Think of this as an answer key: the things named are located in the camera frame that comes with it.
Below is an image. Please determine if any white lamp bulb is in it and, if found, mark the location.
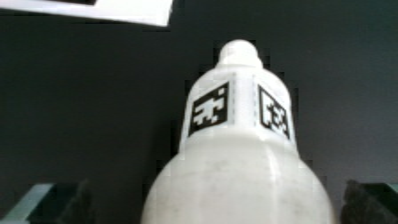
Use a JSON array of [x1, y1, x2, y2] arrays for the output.
[[140, 40, 337, 224]]

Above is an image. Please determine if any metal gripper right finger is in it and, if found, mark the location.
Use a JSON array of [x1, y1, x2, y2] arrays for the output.
[[343, 180, 398, 224]]

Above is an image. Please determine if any white fiducial marker sheet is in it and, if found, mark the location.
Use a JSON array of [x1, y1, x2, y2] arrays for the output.
[[0, 0, 174, 27]]

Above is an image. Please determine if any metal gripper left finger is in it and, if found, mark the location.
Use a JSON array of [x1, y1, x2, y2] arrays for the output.
[[0, 183, 80, 224]]

